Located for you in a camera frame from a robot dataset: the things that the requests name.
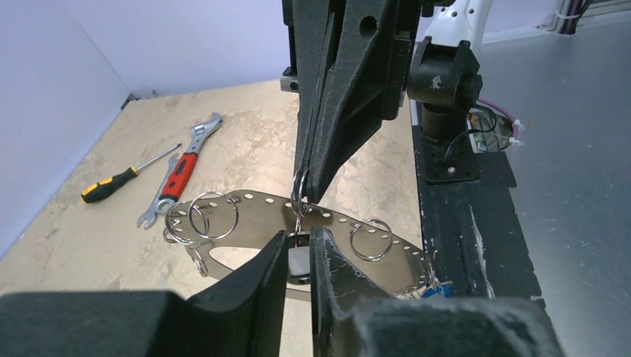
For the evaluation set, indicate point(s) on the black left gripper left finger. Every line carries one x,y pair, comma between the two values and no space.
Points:
240,315

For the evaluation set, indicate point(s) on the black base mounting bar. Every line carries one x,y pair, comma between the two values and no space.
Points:
471,230

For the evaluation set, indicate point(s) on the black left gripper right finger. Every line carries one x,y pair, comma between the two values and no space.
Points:
353,316

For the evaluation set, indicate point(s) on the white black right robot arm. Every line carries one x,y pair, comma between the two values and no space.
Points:
443,78

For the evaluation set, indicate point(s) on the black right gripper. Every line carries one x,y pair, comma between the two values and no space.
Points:
348,62

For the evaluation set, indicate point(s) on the yellow black screwdriver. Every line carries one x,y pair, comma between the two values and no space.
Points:
106,187

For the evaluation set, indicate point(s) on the perforated metal key plate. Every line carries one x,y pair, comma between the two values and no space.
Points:
249,219

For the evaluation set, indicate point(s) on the blue key tag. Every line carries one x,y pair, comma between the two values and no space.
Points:
441,290

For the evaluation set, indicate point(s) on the red handled adjustable wrench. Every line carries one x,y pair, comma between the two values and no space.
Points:
180,169

